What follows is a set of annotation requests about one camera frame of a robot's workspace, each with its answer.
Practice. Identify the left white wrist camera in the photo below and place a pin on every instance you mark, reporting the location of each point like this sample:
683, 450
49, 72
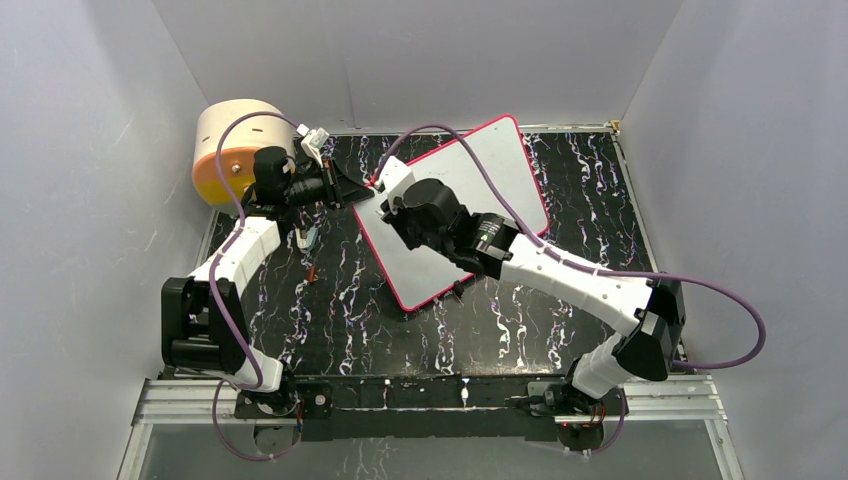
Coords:
312, 141

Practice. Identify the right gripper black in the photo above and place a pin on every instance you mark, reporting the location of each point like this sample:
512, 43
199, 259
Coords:
397, 223

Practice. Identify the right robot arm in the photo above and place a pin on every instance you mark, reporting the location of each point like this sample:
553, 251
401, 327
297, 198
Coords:
646, 313

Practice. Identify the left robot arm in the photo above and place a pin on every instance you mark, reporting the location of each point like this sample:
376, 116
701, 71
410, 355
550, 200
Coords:
203, 326

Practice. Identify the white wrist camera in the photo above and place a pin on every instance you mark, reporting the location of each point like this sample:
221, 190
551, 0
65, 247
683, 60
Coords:
394, 179
312, 141

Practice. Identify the pink framed whiteboard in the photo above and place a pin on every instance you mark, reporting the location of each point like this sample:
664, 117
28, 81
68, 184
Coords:
417, 276

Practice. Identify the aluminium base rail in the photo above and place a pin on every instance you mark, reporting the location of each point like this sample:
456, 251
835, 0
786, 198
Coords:
191, 400

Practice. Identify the light blue whiteboard eraser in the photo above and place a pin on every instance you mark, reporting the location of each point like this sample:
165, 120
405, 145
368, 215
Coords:
306, 238

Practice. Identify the beige orange cylindrical container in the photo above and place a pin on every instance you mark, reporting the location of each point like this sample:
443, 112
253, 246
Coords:
228, 135

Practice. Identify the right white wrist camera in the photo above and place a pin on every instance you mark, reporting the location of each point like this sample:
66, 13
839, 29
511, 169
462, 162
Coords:
394, 179

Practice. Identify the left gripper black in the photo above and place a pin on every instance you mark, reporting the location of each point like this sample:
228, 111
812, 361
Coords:
341, 192

